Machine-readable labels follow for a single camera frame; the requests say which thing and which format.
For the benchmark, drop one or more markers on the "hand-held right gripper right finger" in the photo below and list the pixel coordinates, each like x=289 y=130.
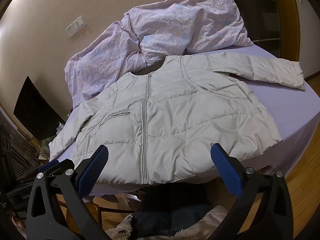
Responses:
x=225 y=170

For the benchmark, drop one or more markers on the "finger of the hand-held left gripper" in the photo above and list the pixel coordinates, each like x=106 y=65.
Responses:
x=48 y=165

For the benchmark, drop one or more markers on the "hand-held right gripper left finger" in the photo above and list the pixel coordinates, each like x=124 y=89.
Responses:
x=92 y=170

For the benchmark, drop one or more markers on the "white puffer jacket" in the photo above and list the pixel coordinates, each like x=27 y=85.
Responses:
x=175 y=120

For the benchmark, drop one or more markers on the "dark cluttered cabinet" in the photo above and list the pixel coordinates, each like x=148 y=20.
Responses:
x=15 y=145

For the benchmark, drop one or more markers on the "small clutter items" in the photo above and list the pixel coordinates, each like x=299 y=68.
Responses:
x=60 y=127

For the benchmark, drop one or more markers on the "black flat screen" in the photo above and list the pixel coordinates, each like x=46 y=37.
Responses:
x=35 y=110

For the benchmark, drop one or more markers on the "person's dark trousers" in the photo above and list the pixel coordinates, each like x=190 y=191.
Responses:
x=172 y=205

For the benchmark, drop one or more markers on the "pink floral pillow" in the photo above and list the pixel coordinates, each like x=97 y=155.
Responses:
x=162 y=30

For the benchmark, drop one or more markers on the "dark glass door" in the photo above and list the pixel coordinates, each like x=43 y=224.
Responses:
x=257 y=12

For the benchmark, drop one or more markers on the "white wall switch plate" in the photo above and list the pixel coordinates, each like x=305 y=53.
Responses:
x=75 y=27

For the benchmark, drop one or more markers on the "wooden door frame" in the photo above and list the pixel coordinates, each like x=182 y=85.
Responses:
x=291 y=17

